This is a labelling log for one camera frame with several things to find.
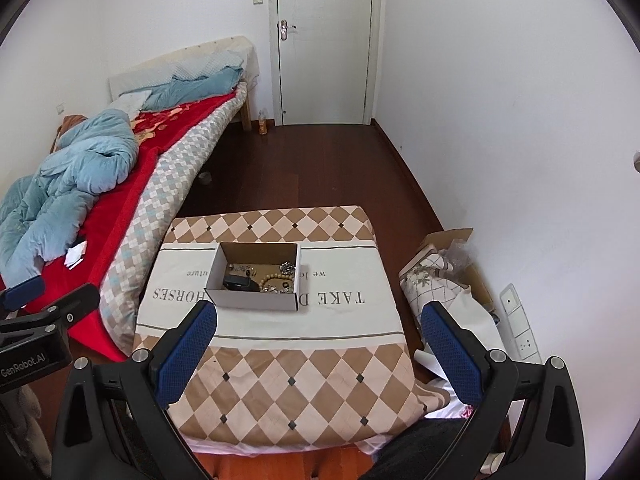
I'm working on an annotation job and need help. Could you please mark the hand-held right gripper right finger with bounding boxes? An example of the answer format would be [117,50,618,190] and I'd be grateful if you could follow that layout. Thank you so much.
[420,301,587,480]

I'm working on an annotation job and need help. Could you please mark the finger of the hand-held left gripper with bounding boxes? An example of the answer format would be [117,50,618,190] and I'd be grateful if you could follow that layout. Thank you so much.
[0,276,47,312]
[0,283,101,348]

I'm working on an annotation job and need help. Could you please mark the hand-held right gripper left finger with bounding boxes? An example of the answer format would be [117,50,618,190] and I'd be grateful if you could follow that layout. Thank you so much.
[50,302,219,480]

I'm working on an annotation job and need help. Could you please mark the white cardboard box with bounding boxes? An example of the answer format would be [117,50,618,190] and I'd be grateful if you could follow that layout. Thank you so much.
[203,242,301,313]

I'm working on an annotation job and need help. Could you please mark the white paper sheets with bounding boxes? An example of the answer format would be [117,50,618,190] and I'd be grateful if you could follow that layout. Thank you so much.
[64,241,89,267]

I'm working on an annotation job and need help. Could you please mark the white floral grid cloth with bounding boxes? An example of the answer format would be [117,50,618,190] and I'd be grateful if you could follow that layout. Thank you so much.
[399,252,472,322]

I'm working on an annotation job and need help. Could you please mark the small black box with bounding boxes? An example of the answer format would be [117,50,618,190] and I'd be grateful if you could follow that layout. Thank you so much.
[222,272,261,294]

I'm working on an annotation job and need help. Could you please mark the clear plastic bag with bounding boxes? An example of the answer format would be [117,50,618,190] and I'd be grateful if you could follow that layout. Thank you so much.
[442,240,474,274]

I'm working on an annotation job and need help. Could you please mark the person's dark fuzzy clothing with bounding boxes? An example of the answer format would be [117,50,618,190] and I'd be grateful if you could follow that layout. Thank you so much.
[357,415,511,480]

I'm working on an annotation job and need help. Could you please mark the diamond pattern printed cloth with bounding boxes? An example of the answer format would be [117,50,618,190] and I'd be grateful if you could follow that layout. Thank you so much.
[131,205,451,454]

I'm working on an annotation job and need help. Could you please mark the brown cardboard box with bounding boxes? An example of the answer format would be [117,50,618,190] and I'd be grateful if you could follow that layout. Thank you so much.
[417,227,497,312]

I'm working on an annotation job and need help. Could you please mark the light blue duvet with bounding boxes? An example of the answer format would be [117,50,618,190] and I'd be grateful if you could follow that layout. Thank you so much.
[0,109,141,282]

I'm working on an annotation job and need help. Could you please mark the brown cushion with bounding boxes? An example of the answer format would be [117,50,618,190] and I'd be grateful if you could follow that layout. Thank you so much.
[52,114,89,154]

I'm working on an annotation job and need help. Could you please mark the red blanket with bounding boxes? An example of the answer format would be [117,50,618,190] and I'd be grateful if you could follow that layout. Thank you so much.
[30,87,247,364]

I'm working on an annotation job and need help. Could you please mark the white pillow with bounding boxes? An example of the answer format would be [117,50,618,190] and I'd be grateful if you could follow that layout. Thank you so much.
[107,90,154,114]

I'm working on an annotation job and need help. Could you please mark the blue-grey pillow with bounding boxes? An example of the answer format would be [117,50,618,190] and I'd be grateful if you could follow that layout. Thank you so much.
[142,66,246,112]

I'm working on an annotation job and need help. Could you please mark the pale quilted pillow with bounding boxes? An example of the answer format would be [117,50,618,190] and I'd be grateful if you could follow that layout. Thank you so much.
[172,51,247,82]

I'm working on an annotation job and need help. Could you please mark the beige bed headboard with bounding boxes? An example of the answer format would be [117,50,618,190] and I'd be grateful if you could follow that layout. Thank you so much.
[108,36,261,132]

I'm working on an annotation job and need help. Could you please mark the white door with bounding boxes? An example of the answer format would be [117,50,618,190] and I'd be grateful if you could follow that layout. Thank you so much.
[269,0,384,127]

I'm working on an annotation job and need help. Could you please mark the white wall socket panel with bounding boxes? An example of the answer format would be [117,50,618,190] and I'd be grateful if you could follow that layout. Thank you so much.
[498,283,544,364]

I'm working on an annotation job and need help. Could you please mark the wooden bead bracelet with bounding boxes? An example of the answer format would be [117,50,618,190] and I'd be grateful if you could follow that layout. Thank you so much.
[255,271,296,294]

